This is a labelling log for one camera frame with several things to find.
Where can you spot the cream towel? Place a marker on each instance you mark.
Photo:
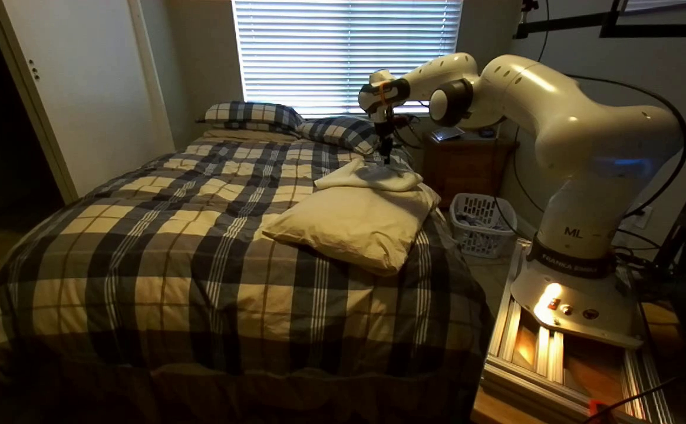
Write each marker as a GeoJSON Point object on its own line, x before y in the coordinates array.
{"type": "Point", "coordinates": [374, 175]}

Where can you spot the white laundry basket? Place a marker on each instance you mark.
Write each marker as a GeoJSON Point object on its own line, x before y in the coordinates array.
{"type": "Point", "coordinates": [483, 227]}

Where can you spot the right plaid pillow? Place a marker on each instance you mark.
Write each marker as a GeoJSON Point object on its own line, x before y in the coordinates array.
{"type": "Point", "coordinates": [350, 133]}

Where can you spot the plaid pillow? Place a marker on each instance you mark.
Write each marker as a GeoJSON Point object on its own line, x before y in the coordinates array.
{"type": "Point", "coordinates": [253, 117]}
{"type": "Point", "coordinates": [350, 133]}

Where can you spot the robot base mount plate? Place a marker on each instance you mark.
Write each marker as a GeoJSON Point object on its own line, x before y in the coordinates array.
{"type": "Point", "coordinates": [574, 351]}

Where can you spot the white window blinds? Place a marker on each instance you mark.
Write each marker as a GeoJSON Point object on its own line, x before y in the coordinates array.
{"type": "Point", "coordinates": [314, 55]}

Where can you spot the left plaid pillow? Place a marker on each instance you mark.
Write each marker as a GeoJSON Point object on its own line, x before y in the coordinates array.
{"type": "Point", "coordinates": [253, 117]}

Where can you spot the plaid bed comforter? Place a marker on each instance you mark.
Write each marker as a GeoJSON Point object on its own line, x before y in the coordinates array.
{"type": "Point", "coordinates": [169, 264]}

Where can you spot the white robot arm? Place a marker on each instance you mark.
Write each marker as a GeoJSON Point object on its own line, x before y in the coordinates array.
{"type": "Point", "coordinates": [604, 153]}

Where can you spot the cream pillow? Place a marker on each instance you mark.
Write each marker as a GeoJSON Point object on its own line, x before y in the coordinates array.
{"type": "Point", "coordinates": [369, 230]}

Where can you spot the white closet door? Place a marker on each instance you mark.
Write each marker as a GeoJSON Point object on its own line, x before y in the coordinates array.
{"type": "Point", "coordinates": [90, 87]}

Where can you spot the wooden nightstand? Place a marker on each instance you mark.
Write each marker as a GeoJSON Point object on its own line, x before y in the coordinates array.
{"type": "Point", "coordinates": [465, 162]}

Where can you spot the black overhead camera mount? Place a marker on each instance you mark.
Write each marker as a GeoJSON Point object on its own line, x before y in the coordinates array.
{"type": "Point", "coordinates": [605, 21]}

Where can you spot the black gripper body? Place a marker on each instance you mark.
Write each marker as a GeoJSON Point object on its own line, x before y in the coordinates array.
{"type": "Point", "coordinates": [384, 125]}

